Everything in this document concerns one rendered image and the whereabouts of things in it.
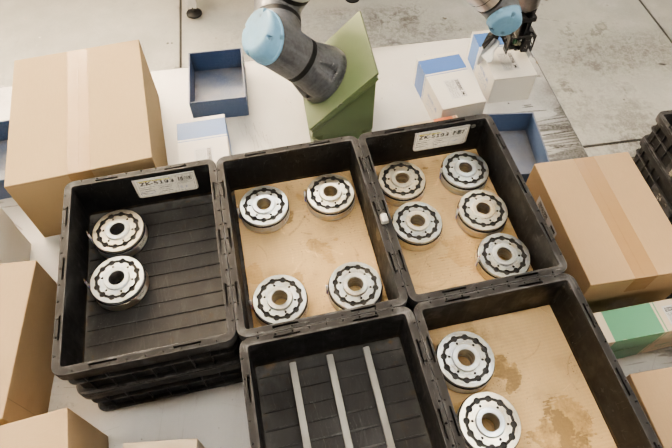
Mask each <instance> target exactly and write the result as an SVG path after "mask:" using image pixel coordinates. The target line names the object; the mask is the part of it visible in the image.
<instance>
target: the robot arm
mask: <svg viewBox="0 0 672 448"><path fill-rule="evenodd" d="M309 1H310V0H254V12H253V13H252V14H251V16H250V17H249V18H248V20H247V22H246V24H245V25H246V27H245V29H243V33H242V46H243V49H244V51H245V53H246V54H247V55H248V56H249V57H251V58H252V59H253V60H254V61H255V62H256V63H258V64H260V65H263V66H265V67H266V68H268V69H270V70H271V71H273V72H275V73H276V74H278V75H280V76H281V77H283V78H285V79H287V80H288V81H290V82H291V83H292V84H293V85H294V87H295V88H296V89H297V90H298V92H299V93H300V94H301V95H302V97H304V98H305V99H306V100H308V101H310V102H312V103H320V102H323V101H325V100H326V99H328V98H329V97H330V96H331V95H332V94H333V93H334V92H335V91H336V90H337V88H338V87H339V85H340V84H341V82H342V80H343V78H344V75H345V72H346V67H347V59H346V55H345V54H344V52H343V51H341V50H340V49H339V48H337V47H335V46H332V45H328V44H324V43H320V42H316V41H314V40H313V39H312V38H310V37H309V36H307V35H306V34H304V33H303V32H302V31H301V13H302V10H303V9H304V7H305V6H306V5H307V3H308V2H309ZM466 1H467V2H468V3H469V4H470V5H471V6H473V7H474V8H475V9H476V10H477V11H478V12H479V13H481V14H482V15H483V16H484V17H485V18H486V20H487V21H486V24H487V26H488V28H489V31H490V32H489V33H488V34H487V36H486V38H485V40H484V41H483V43H482V47H481V49H480V51H479V54H478V57H477V62H476V63H477V65H479V64H480V63H481V62H482V61H483V59H484V60H485V61H486V62H487V63H491V62H492V61H493V59H494V52H495V50H496V49H497V48H498V47H499V45H500V41H499V40H498V38H499V36H500V38H502V41H503V43H504V46H503V50H504V52H505V54H507V51H508V50H513V49H514V51H518V50H520V52H525V53H526V54H527V56H528V58H529V57H530V55H531V56H532V57H533V58H534V55H533V53H532V48H533V45H534V42H535V40H536V37H537V35H536V33H535V31H534V29H533V28H532V26H531V24H532V22H536V20H537V15H536V14H535V13H536V11H537V8H538V7H539V5H540V2H541V0H466ZM532 37H533V39H534V40H533V43H532V42H531V39H532Z"/></svg>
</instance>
